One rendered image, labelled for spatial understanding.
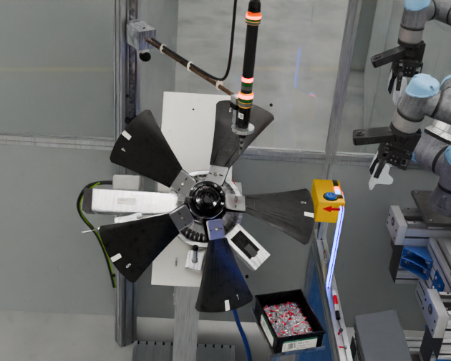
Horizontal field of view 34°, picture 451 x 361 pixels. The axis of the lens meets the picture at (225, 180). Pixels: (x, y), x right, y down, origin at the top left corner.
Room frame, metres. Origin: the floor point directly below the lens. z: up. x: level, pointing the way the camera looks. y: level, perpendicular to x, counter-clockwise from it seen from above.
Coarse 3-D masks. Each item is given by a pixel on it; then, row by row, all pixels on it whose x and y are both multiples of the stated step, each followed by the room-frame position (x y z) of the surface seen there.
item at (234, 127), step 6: (234, 96) 2.04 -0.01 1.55; (234, 102) 2.03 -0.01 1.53; (234, 108) 2.02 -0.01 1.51; (234, 114) 2.03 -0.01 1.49; (234, 120) 2.03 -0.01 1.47; (234, 126) 2.01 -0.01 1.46; (252, 126) 2.02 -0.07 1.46; (234, 132) 1.99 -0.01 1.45; (240, 132) 1.98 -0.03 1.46; (246, 132) 1.98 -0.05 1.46; (252, 132) 2.00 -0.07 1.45
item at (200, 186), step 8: (200, 184) 1.99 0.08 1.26; (208, 184) 1.99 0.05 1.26; (216, 184) 1.99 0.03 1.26; (192, 192) 1.97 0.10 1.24; (200, 192) 1.97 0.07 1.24; (208, 192) 1.98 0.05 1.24; (216, 192) 1.98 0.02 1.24; (224, 192) 2.07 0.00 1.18; (184, 200) 2.04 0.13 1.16; (192, 200) 1.95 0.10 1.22; (200, 200) 1.96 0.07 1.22; (216, 200) 1.96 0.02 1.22; (224, 200) 1.96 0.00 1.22; (192, 208) 1.93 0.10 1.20; (200, 208) 1.94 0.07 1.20; (208, 208) 1.94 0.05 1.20; (216, 208) 1.95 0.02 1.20; (224, 208) 2.03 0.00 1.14; (200, 216) 1.92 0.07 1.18; (208, 216) 1.92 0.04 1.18; (216, 216) 1.96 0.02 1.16; (200, 224) 2.00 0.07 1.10
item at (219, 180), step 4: (212, 168) 2.10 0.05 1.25; (216, 168) 2.09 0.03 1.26; (220, 168) 2.07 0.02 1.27; (224, 168) 2.06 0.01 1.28; (208, 172) 2.10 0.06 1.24; (212, 172) 2.09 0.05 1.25; (216, 172) 2.08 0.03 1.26; (220, 172) 2.06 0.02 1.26; (224, 172) 2.05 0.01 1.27; (208, 176) 2.08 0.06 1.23; (212, 176) 2.07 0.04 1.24; (216, 176) 2.06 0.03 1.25; (220, 176) 2.05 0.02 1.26; (224, 176) 2.04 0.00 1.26; (212, 180) 2.06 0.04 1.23; (216, 180) 2.05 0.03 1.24; (220, 180) 2.03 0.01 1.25; (220, 184) 2.02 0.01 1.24
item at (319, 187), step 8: (312, 184) 2.40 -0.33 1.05; (320, 184) 2.37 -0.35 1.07; (328, 184) 2.37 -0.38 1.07; (312, 192) 2.38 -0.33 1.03; (320, 192) 2.31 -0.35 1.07; (320, 200) 2.26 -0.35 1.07; (328, 200) 2.26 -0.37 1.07; (336, 200) 2.27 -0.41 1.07; (320, 208) 2.25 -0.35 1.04; (320, 216) 2.25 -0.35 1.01; (328, 216) 2.25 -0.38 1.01; (336, 216) 2.25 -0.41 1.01
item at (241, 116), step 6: (252, 0) 2.01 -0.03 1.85; (258, 0) 2.01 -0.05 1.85; (252, 6) 2.00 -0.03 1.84; (258, 6) 2.00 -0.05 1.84; (252, 12) 2.00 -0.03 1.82; (258, 12) 2.00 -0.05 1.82; (240, 108) 2.00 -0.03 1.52; (246, 108) 2.00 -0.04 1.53; (240, 114) 2.00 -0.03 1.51; (246, 114) 2.00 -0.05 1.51; (240, 120) 2.00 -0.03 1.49; (246, 120) 2.00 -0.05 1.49; (240, 126) 2.00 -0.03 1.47; (246, 126) 2.00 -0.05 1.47
